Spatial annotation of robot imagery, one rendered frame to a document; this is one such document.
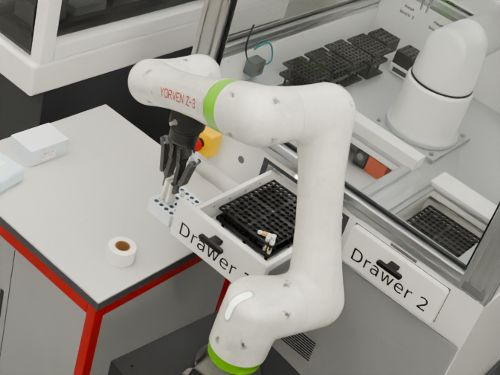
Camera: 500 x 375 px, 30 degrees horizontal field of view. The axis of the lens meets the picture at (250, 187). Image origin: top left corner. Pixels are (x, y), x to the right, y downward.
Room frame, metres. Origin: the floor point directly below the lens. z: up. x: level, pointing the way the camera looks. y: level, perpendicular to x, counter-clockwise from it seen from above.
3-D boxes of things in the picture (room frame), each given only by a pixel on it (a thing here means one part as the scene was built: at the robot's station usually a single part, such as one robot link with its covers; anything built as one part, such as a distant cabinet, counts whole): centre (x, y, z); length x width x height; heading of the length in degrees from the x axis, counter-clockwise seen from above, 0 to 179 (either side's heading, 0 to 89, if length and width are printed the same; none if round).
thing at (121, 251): (1.73, 0.25, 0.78); 0.07 x 0.07 x 0.04
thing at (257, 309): (1.44, -0.09, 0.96); 0.16 x 0.13 x 0.19; 132
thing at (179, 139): (1.95, 0.20, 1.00); 0.08 x 0.07 x 0.09; 57
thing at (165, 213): (1.97, 0.17, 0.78); 0.12 x 0.08 x 0.04; 148
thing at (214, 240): (1.72, 0.04, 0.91); 0.07 x 0.04 x 0.01; 60
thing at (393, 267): (1.83, -0.39, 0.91); 0.07 x 0.04 x 0.01; 60
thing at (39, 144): (2.04, 0.58, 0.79); 0.13 x 0.09 x 0.05; 149
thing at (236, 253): (1.74, 0.03, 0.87); 0.29 x 0.02 x 0.11; 60
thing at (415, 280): (1.86, -0.41, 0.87); 0.29 x 0.02 x 0.11; 60
